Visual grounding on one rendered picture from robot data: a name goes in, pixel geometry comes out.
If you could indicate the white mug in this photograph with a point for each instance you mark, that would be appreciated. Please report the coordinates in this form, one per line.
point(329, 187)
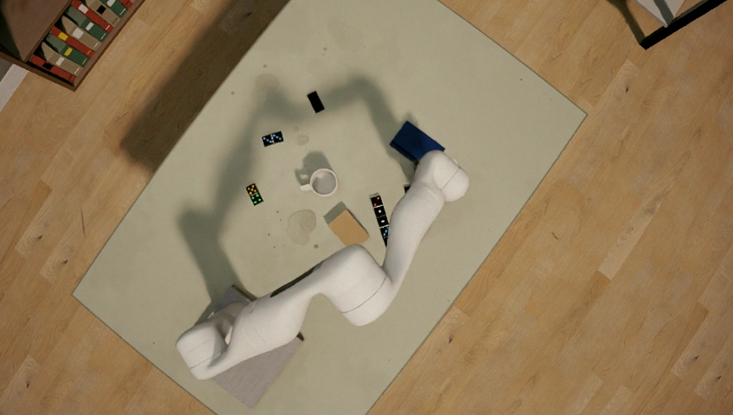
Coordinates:
point(323, 182)

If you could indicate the dark blue rectangular block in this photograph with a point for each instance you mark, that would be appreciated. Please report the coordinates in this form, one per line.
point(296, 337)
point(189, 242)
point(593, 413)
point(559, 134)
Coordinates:
point(412, 143)

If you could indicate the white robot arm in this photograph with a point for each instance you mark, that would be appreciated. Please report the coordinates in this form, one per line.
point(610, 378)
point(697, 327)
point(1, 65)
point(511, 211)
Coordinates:
point(351, 279)

